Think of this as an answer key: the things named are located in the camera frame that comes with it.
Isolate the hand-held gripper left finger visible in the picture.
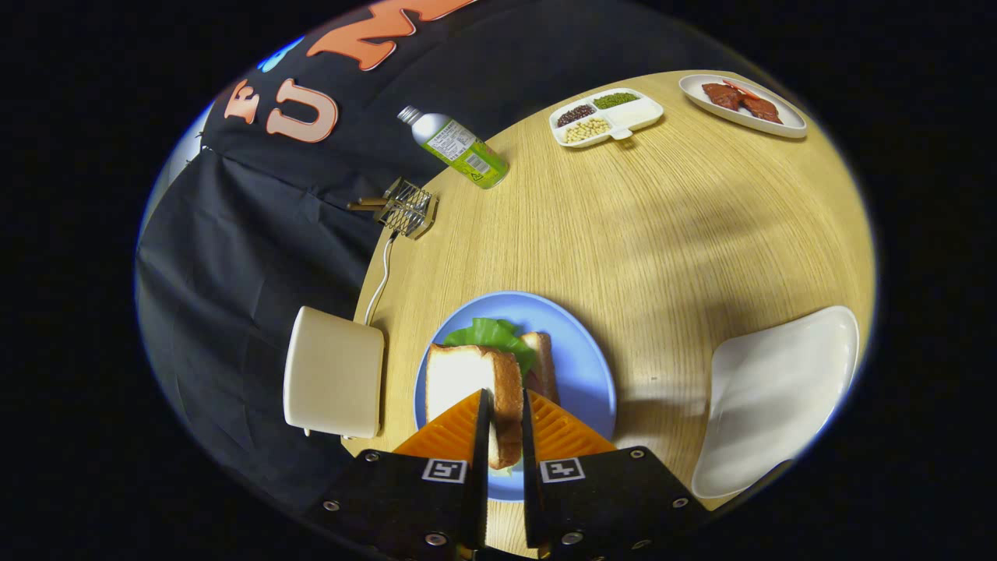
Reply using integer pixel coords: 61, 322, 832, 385
323, 388, 493, 561

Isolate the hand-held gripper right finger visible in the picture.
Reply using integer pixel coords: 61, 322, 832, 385
520, 388, 710, 561

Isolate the toasted bread slice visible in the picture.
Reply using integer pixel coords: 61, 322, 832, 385
425, 344, 524, 471

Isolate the green lettuce leaf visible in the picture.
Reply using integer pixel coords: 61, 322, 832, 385
443, 317, 538, 379

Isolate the blue round plate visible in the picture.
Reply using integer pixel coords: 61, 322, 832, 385
414, 291, 618, 503

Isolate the white toaster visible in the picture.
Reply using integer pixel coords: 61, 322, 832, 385
283, 306, 386, 439

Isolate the bread slice under ham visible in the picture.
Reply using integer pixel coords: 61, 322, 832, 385
520, 332, 560, 404

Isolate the white square plate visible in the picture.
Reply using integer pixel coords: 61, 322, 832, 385
692, 305, 860, 499

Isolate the green label metal bottle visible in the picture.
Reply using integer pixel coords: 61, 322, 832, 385
396, 106, 510, 190

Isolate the yellow beans pile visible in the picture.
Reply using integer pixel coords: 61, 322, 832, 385
562, 117, 611, 144

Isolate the white divided dish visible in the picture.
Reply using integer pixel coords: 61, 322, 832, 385
549, 88, 665, 149

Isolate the white oval plate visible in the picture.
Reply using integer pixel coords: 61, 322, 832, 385
678, 74, 809, 139

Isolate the brown meat piece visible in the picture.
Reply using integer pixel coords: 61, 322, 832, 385
740, 95, 784, 125
702, 83, 745, 111

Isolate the white toaster cable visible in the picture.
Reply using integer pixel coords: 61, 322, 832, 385
364, 234, 398, 325

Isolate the metal wire basket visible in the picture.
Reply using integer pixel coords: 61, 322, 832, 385
382, 177, 439, 240

